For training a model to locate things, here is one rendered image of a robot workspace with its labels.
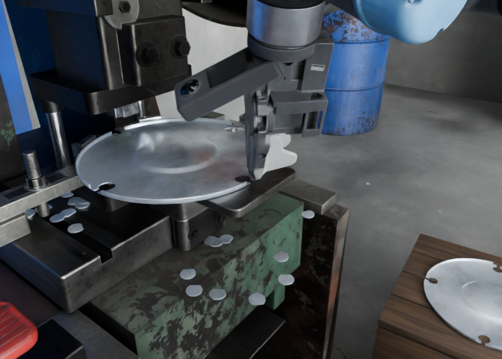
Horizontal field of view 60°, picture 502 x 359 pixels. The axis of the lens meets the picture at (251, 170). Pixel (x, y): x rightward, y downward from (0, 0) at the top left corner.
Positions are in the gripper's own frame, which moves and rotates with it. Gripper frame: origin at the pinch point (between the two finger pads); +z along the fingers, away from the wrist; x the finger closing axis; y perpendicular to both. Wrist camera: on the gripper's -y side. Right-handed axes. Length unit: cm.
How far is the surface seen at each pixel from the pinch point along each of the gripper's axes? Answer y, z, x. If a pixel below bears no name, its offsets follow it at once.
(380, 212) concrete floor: 77, 109, 72
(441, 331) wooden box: 41, 44, -8
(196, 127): -6.2, 8.0, 19.1
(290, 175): 5.7, 1.7, 0.2
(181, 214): -9.6, 8.5, 0.4
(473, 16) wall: 211, 101, 238
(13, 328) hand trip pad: -24.7, -3.3, -20.3
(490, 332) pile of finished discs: 51, 43, -10
